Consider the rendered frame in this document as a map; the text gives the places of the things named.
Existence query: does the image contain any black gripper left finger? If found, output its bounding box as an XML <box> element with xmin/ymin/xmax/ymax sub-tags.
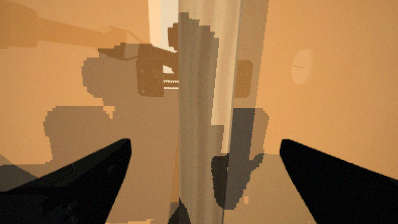
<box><xmin>0</xmin><ymin>138</ymin><xmax>132</xmax><ymax>224</ymax></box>

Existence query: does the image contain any brown wooden board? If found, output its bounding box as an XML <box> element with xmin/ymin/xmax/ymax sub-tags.
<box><xmin>178</xmin><ymin>0</ymin><xmax>243</xmax><ymax>224</ymax></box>

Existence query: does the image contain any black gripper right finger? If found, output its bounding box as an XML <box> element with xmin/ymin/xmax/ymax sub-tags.
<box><xmin>279</xmin><ymin>139</ymin><xmax>398</xmax><ymax>224</ymax></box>

